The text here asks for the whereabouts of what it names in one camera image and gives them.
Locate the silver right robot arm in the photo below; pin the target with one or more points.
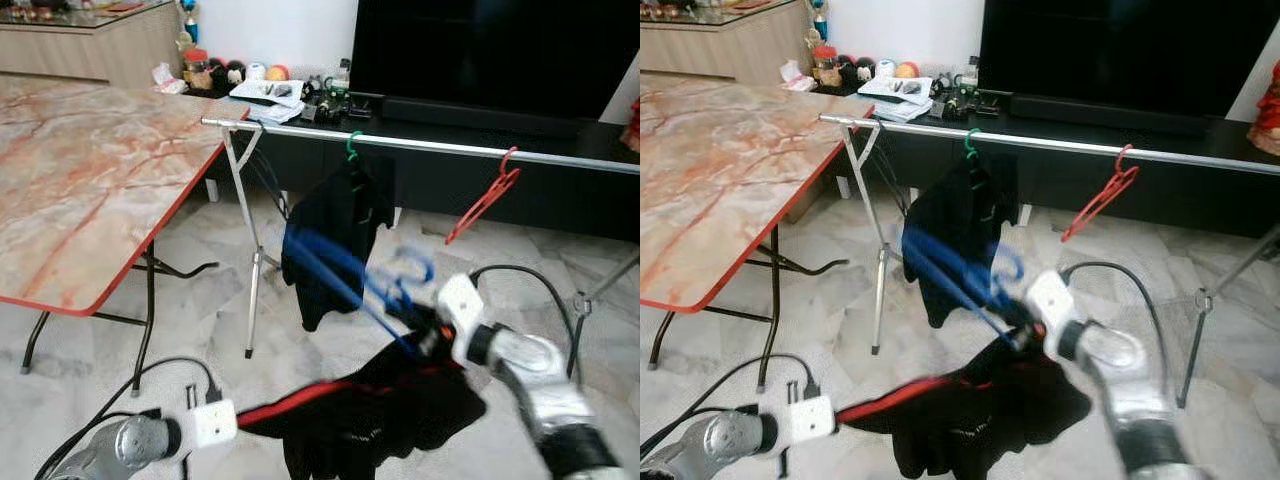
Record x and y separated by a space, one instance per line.
545 390
1140 390

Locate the pink tissue box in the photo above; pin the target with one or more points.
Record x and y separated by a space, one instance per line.
798 78
170 82

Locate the orange ball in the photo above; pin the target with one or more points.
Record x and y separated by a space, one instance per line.
278 73
907 71

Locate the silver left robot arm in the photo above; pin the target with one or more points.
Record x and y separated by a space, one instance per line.
120 445
715 440

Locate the white paper stack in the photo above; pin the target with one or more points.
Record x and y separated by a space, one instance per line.
897 98
268 100

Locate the marble pattern folding table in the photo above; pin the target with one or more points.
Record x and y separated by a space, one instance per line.
100 190
730 190

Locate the red plastic hanger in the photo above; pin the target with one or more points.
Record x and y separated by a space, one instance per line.
1100 205
485 205

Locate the black mouse plush toy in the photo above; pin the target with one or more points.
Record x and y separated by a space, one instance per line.
856 69
226 72

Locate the white and blue ball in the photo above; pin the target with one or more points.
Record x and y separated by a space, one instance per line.
256 71
886 69

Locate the gold and blue trophy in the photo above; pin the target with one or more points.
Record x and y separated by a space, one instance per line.
819 20
189 22

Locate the black flat screen television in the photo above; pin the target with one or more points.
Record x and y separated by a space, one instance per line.
1120 50
490 50

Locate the black shirt with green logo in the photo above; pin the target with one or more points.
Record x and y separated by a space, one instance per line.
955 210
335 215

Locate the clear bottle with dark cap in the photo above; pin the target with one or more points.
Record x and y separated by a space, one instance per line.
342 76
970 74

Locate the light wood cabinet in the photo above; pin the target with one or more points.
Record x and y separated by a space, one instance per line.
90 50
720 48

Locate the black soundbar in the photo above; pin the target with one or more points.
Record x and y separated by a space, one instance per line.
1110 115
480 118

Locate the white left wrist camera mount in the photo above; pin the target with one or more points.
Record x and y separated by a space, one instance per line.
812 415
212 422

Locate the green plastic hanger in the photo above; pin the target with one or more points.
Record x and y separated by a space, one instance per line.
973 145
354 148

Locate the blue plastic hanger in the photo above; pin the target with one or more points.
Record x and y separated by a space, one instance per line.
945 262
330 265

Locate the black shirt with red trim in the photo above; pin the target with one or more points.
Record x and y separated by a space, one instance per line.
390 420
990 420

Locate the red lidded snack jar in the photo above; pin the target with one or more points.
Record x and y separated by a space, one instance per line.
196 70
825 66

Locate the silver metal clothes rack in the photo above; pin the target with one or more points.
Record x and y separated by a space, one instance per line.
430 144
1050 141

